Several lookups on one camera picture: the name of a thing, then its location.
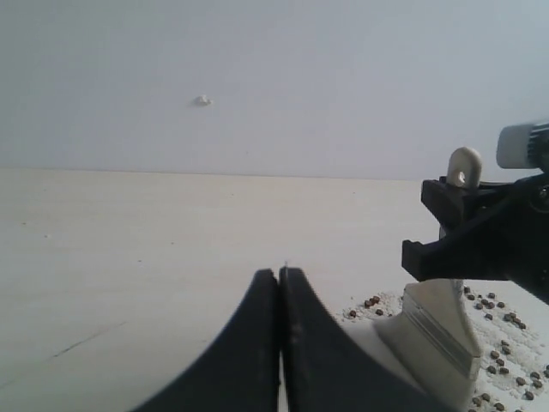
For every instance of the pile of rice and beans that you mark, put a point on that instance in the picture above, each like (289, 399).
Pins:
(513, 373)

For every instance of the white paint brush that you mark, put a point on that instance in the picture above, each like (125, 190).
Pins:
(429, 344)

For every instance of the small white wall plug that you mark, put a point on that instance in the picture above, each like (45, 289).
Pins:
(202, 101)

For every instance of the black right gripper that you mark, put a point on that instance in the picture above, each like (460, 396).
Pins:
(493, 232)

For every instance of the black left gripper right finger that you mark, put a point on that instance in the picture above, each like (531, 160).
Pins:
(325, 370)

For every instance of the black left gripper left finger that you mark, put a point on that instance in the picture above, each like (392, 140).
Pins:
(240, 369)

